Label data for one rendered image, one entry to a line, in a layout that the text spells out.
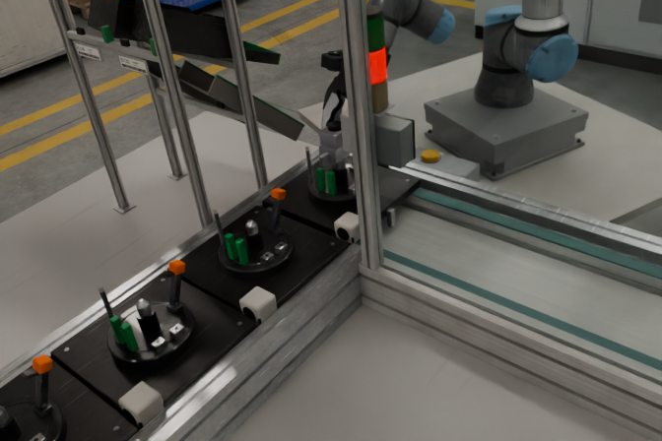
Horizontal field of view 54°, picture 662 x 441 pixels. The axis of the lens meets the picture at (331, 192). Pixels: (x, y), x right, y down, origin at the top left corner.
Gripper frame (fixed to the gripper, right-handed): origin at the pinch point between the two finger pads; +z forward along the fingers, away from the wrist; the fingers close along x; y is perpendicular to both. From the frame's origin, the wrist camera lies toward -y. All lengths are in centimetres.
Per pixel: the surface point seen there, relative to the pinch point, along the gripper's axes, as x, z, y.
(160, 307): 2.5, 38.8, -26.7
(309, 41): 241, -87, 264
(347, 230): -10.9, 16.8, -0.7
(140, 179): 60, 25, 8
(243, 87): 19.1, -3.1, -8.8
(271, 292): -9.3, 30.8, -14.6
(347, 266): -15.4, 22.6, -3.8
